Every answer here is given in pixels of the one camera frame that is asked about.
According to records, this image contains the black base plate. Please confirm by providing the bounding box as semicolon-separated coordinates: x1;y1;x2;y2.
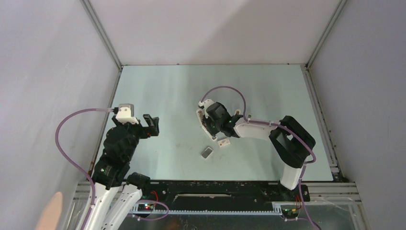
142;180;310;213

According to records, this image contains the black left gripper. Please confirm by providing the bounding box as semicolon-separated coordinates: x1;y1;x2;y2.
113;113;159;161

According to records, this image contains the white staple box sleeve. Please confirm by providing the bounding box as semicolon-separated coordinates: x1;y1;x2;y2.
217;138;231;148

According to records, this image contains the staple tray with staples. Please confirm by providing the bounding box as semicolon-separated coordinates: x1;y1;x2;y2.
201;147;214;159

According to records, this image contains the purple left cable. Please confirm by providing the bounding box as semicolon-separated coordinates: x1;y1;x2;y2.
55;108;115;230

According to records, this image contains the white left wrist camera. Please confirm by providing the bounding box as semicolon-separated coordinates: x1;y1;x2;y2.
115;103;139;125

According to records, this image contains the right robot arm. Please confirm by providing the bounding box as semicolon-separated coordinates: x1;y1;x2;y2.
196;99;316;200

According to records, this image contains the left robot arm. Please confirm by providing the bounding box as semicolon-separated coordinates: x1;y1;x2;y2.
81;114;159;230

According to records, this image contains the grey cable duct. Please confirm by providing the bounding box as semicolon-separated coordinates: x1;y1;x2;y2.
126;203;283;216

